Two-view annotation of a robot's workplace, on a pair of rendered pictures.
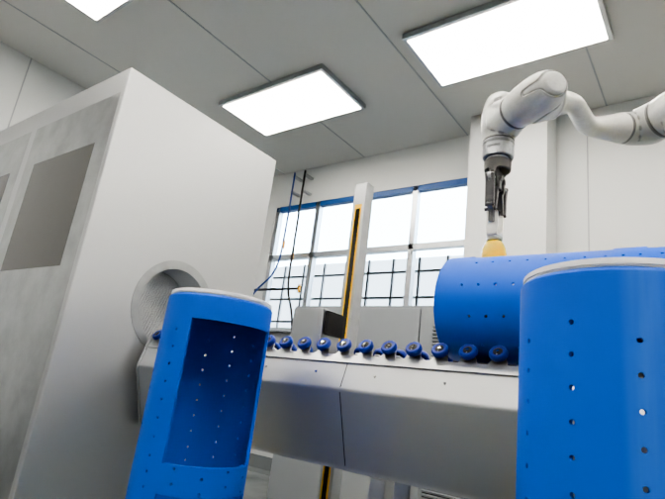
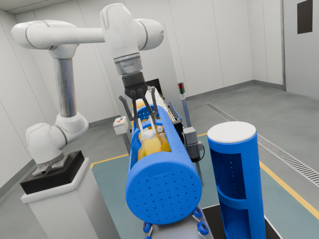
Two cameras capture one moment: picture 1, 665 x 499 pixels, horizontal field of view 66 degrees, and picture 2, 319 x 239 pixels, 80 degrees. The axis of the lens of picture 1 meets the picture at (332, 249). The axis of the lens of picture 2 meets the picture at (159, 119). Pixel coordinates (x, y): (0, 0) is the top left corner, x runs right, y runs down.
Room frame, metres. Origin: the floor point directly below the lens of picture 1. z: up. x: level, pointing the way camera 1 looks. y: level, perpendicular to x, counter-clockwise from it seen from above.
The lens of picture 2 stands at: (1.71, 0.12, 1.57)
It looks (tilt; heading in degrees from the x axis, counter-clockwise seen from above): 18 degrees down; 231
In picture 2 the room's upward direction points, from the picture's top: 15 degrees counter-clockwise
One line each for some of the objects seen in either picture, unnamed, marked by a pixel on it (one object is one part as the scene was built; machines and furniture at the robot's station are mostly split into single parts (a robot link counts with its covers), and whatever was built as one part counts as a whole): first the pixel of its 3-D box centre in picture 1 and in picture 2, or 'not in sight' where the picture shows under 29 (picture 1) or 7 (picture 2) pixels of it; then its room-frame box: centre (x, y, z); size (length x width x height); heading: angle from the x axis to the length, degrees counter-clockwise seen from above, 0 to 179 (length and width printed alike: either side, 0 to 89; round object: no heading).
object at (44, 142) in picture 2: not in sight; (43, 141); (1.58, -1.22, 1.25); 0.18 x 0.16 x 0.22; 15
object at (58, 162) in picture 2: not in sight; (50, 162); (1.60, -1.20, 1.11); 0.22 x 0.18 x 0.06; 58
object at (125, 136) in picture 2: not in sight; (137, 174); (0.94, -1.42, 0.50); 0.04 x 0.04 x 1.00; 52
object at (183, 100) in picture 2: not in sight; (193, 145); (0.32, -1.16, 0.55); 0.04 x 0.04 x 1.10; 52
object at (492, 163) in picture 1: (497, 174); (135, 86); (1.33, -0.44, 1.49); 0.08 x 0.07 x 0.09; 142
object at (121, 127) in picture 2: not in sight; (121, 124); (0.94, -1.42, 1.05); 0.20 x 0.10 x 0.10; 52
